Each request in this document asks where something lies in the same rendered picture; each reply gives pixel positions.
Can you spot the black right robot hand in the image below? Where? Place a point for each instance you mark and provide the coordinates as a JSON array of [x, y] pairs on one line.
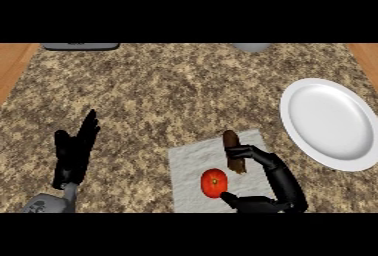
[[282, 181]]

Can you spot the dark grey flat appliance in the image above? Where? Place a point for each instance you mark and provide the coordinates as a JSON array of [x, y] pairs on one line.
[[80, 46]]

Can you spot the brown sausage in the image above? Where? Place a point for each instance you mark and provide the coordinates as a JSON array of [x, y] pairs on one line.
[[234, 150]]

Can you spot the white placemat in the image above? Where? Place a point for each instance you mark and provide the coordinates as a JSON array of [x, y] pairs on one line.
[[192, 176]]

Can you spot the grey round container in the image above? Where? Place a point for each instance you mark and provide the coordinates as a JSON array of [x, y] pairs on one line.
[[251, 46]]

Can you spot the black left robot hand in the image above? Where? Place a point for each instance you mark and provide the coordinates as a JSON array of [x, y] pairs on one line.
[[74, 153]]

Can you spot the red tomato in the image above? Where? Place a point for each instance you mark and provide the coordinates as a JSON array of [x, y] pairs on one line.
[[214, 183]]

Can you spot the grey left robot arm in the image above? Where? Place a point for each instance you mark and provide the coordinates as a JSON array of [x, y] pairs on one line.
[[52, 201]]

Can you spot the white plate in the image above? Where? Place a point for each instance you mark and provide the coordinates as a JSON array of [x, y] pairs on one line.
[[331, 123]]

